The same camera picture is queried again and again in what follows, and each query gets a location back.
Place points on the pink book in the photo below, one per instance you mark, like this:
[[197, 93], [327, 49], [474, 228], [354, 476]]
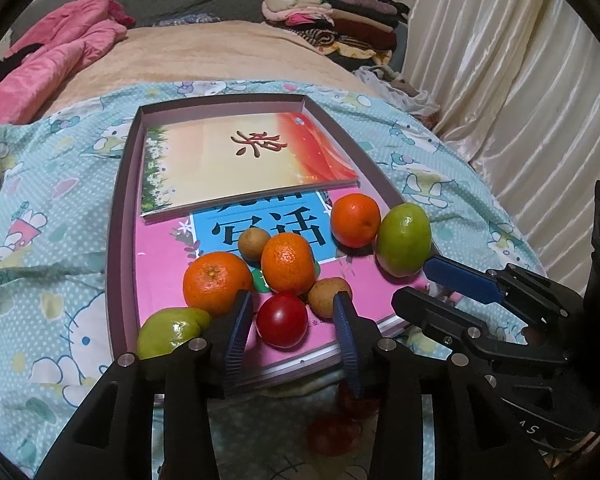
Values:
[[160, 270]]

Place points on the beige blanket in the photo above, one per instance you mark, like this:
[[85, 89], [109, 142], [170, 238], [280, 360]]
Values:
[[205, 55]]

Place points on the black garment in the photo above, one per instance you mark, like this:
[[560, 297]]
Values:
[[15, 57]]

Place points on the green jujube fruit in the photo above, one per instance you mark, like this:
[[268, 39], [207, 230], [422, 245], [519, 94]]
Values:
[[170, 332], [404, 240]]

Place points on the beige and orange book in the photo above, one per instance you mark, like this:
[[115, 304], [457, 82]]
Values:
[[205, 170]]

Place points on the white crumpled cloth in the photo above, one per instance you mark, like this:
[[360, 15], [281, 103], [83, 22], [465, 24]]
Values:
[[410, 100]]

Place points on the pink blanket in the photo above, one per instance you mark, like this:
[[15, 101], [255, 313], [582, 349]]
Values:
[[65, 45]]

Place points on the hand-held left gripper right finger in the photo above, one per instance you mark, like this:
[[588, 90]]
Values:
[[350, 355]]

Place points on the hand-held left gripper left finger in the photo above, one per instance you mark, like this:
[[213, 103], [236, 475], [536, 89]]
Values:
[[237, 340]]

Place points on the orange mandarin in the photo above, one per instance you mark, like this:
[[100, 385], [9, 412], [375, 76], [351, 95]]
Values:
[[355, 220], [215, 282], [287, 262]]

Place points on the small brown round fruit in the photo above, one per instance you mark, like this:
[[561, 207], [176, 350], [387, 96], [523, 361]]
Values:
[[325, 297], [252, 244]]

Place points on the pile of folded clothes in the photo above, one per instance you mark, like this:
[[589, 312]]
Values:
[[350, 20]]

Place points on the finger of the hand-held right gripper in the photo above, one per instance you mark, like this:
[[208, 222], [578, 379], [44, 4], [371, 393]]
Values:
[[430, 312], [455, 275]]

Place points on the cream satin curtain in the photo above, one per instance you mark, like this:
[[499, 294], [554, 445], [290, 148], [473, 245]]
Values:
[[505, 60]]

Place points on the shallow grey cardboard box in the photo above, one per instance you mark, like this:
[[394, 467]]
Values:
[[122, 260]]

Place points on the cat print blue blanket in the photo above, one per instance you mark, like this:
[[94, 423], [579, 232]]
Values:
[[45, 240]]

